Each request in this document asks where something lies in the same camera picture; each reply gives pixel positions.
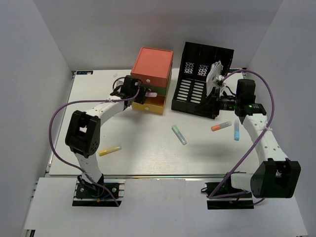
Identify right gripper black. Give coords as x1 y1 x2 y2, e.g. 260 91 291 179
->
194 86 241 118

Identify pastel purple highlighter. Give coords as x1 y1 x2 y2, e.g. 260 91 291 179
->
145 92 158 97

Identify pastel orange highlighter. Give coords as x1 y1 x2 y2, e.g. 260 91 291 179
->
211 121 232 131

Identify green drawer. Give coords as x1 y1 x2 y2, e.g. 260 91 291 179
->
144 74 172 96

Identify pastel blue highlighter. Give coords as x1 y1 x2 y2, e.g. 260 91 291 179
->
234 120 240 141

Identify orange top drawer box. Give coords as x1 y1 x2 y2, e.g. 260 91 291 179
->
130 47 173 87

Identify white spiral notebook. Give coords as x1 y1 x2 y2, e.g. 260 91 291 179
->
206 61 223 96

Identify pastel green highlighter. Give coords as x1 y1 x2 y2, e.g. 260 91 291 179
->
171 125 187 145

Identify pastel yellow highlighter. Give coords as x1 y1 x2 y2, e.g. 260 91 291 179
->
99 146 121 156

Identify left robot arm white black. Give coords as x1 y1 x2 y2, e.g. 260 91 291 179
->
65 76 146 197

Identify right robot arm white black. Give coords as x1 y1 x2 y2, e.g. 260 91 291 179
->
198 79 301 199

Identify black file organizer rack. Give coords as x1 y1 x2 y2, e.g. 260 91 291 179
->
171 42 234 119

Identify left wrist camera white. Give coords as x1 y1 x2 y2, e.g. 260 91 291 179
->
114 80 123 88

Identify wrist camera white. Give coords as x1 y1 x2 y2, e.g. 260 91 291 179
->
212 75 226 96
114 80 123 88

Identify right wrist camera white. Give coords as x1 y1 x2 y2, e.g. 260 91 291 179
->
212 75 226 96

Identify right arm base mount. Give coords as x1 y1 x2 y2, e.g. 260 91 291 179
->
200 174 254 210

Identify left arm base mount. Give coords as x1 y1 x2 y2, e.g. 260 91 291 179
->
72 175 125 207

